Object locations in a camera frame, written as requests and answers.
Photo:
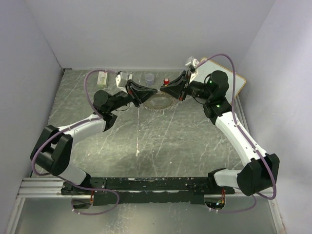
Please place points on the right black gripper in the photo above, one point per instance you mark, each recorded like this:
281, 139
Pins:
177, 87

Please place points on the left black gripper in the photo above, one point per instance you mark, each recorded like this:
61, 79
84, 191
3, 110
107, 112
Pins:
139, 94

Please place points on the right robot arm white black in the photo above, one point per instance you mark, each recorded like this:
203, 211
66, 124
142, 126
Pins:
259, 174

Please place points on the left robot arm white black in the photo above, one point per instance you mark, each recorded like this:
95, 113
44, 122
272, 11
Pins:
53, 149

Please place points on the red black stamp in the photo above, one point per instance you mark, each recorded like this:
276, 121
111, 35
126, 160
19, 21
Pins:
166, 81

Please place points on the clear cup of paperclips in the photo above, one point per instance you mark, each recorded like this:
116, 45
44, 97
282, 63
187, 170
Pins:
150, 79

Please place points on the green white staples box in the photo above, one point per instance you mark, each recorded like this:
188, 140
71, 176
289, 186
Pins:
102, 79

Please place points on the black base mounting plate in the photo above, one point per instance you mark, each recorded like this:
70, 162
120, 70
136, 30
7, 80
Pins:
148, 190

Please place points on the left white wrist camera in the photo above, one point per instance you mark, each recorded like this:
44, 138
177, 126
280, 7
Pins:
121, 80

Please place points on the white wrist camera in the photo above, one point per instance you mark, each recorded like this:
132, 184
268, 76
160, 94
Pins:
121, 80
192, 64

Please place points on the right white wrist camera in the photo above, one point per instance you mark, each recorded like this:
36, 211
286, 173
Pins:
192, 64

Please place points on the aluminium rail frame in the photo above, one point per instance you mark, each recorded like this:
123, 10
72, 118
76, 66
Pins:
177, 142

